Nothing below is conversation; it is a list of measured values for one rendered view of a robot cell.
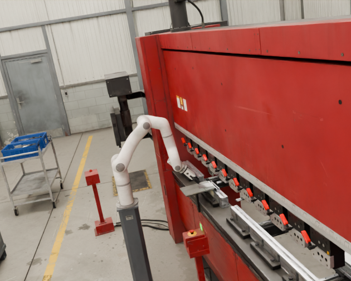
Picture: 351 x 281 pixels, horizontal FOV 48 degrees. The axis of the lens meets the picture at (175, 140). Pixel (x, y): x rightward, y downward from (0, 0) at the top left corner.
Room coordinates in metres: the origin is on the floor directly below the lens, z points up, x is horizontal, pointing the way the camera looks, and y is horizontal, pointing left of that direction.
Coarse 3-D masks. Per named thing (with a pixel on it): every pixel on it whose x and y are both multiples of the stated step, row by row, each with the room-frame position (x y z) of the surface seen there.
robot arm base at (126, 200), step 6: (126, 186) 2.97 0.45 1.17; (120, 192) 2.97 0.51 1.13; (126, 192) 2.97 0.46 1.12; (132, 192) 3.02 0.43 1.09; (120, 198) 2.98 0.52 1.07; (126, 198) 2.96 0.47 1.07; (132, 198) 2.99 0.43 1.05; (120, 204) 2.99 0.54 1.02; (126, 204) 2.96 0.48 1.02; (132, 204) 2.97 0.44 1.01
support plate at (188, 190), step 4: (196, 184) 3.19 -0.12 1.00; (200, 184) 3.18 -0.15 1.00; (180, 188) 3.15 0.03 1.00; (184, 188) 3.14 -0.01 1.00; (188, 188) 3.12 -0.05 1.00; (192, 188) 3.11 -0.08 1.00; (196, 188) 3.10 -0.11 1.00; (200, 188) 3.08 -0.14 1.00; (204, 188) 3.07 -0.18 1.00; (208, 188) 3.06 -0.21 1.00; (212, 188) 3.05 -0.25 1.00; (184, 192) 3.06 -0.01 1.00; (188, 192) 3.04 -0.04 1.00; (192, 192) 3.03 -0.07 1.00; (196, 192) 3.02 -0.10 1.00; (200, 192) 3.03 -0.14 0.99
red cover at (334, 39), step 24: (288, 24) 1.78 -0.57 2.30; (312, 24) 1.56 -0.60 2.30; (336, 24) 1.42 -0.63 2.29; (168, 48) 3.68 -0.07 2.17; (192, 48) 3.01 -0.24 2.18; (216, 48) 2.55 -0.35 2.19; (240, 48) 2.21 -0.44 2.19; (264, 48) 1.94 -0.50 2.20; (288, 48) 1.74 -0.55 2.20; (312, 48) 1.57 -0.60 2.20; (336, 48) 1.43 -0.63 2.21
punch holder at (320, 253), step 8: (312, 232) 1.67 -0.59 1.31; (312, 240) 1.67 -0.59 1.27; (320, 240) 1.60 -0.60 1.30; (328, 240) 1.55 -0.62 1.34; (320, 248) 1.61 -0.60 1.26; (328, 248) 1.55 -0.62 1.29; (336, 248) 1.55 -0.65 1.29; (320, 256) 1.60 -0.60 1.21; (328, 256) 1.55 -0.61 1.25; (336, 256) 1.55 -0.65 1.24; (344, 256) 1.56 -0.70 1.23; (328, 264) 1.55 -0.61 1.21; (336, 264) 1.55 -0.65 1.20; (344, 264) 1.56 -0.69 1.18
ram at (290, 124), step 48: (192, 96) 3.23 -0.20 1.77; (240, 96) 2.31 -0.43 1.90; (288, 96) 1.79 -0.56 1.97; (336, 96) 1.46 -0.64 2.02; (240, 144) 2.39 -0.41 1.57; (288, 144) 1.82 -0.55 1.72; (336, 144) 1.47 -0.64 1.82; (288, 192) 1.86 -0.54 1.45; (336, 192) 1.48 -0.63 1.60; (336, 240) 1.50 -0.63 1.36
